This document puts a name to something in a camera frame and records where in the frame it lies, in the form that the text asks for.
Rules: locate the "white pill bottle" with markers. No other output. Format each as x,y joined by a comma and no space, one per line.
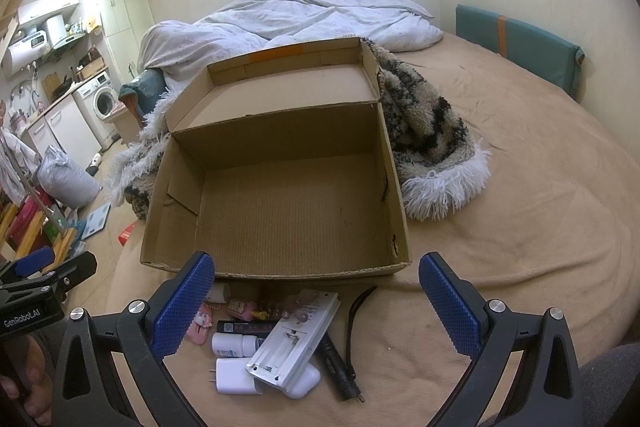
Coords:
225,345

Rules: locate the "white wall charger plug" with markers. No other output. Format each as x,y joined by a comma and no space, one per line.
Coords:
230,377

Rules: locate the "grey plastic bag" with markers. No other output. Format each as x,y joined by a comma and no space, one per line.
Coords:
65,181

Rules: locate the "bathroom scale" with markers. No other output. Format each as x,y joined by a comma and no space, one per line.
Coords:
96,221

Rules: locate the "shaggy black white blanket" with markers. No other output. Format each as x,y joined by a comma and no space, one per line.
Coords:
440,166

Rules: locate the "open cardboard box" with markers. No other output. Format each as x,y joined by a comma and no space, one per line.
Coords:
279,166

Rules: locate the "white earbuds case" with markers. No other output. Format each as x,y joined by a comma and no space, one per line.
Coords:
308,380

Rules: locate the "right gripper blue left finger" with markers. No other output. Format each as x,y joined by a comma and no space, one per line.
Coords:
87,389

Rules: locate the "teal pillow at bedside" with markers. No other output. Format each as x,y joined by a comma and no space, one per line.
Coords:
141,94

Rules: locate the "white washing machine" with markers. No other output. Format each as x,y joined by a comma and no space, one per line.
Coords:
96,100

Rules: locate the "white water heater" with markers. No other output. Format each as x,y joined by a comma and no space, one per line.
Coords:
25,51

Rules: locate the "teal cushion with orange stripe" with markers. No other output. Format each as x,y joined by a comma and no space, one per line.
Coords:
546,55

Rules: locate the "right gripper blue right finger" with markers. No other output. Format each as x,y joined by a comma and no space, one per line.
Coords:
545,390

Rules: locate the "black labelled battery stick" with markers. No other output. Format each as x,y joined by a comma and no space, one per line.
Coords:
258,329

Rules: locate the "yellow wooden rack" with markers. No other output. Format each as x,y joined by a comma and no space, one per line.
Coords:
34,236

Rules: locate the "black flashlight with strap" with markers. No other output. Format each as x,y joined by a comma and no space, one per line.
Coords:
340,369

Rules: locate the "white kitchen cabinet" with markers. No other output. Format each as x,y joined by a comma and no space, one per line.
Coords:
63,126

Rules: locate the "pink patterned small case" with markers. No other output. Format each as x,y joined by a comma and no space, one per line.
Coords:
241,309

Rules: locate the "pink plush coin purse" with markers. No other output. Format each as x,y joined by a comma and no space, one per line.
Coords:
200,326

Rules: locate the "person left hand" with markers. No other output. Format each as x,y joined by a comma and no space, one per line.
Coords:
30,386

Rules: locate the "white duvet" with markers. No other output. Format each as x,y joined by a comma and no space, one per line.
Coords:
181,50

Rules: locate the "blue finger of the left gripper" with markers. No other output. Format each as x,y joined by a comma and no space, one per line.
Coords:
34,262

